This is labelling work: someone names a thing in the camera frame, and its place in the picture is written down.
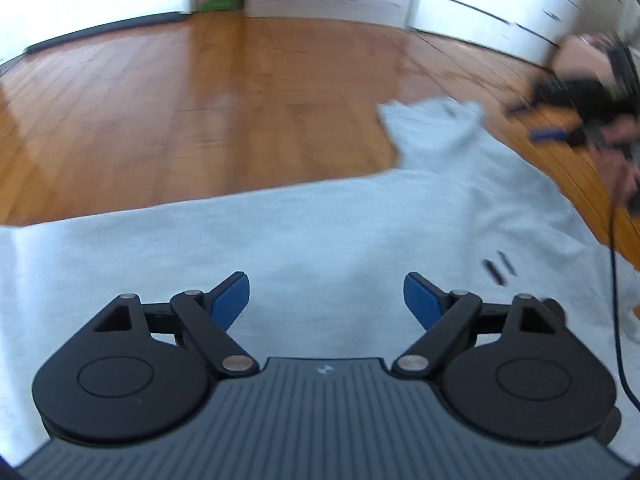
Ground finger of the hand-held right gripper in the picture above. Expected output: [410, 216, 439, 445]
[505, 96, 540, 119]
[529, 127, 577, 147]

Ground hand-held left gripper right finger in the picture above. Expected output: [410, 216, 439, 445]
[390, 271, 568, 378]

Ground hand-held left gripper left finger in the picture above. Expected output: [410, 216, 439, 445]
[92, 271, 261, 378]

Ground light grey garment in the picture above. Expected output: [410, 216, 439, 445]
[0, 99, 640, 471]

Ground person's right hand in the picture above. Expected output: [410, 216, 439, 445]
[597, 119, 640, 207]

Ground person's knee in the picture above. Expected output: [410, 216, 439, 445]
[552, 35, 613, 82]

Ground light wood wardrobe with drawers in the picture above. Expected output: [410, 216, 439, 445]
[407, 0, 628, 58]

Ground black cable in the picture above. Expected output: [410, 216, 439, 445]
[606, 157, 640, 413]

